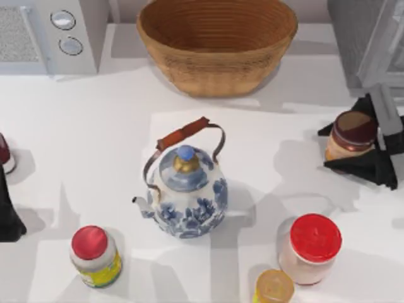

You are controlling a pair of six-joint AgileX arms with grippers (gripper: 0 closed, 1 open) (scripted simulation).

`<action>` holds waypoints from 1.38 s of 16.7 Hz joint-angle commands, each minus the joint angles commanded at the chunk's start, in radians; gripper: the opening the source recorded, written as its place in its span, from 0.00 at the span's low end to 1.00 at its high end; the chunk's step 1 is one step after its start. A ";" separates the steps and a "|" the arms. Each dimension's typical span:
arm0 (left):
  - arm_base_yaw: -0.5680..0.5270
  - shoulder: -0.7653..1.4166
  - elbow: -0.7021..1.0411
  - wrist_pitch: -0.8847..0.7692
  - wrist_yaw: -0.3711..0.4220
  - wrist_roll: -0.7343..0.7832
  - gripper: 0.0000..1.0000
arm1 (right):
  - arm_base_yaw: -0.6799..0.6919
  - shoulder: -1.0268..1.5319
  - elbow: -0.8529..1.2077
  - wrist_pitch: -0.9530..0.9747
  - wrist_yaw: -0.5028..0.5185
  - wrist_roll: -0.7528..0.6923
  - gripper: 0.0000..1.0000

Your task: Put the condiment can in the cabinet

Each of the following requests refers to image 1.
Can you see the jar with dark red lid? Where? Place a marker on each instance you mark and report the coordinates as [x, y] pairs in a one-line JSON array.
[[352, 135]]

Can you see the pink jar with red lid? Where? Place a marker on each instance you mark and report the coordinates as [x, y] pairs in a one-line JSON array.
[[312, 246]]

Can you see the woven brown basket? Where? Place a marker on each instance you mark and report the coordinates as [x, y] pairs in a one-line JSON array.
[[217, 60]]

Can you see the orange bottle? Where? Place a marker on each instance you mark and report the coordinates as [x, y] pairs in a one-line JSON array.
[[273, 287]]

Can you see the blue and white teapot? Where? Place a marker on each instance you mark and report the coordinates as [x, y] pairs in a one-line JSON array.
[[192, 195]]

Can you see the pale microwave oven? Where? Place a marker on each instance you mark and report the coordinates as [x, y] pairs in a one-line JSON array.
[[88, 34]]

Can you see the yellow jar with red lid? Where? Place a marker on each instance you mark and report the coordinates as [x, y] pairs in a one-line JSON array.
[[94, 255]]

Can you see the small microwave knob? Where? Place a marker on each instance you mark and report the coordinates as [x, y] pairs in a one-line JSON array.
[[70, 46]]

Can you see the large microwave knob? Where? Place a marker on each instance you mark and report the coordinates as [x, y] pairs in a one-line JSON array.
[[62, 20]]

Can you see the dark red capped bottle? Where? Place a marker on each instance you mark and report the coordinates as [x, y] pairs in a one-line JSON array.
[[3, 151]]

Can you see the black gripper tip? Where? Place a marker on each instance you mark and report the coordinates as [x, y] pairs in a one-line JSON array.
[[8, 208]]

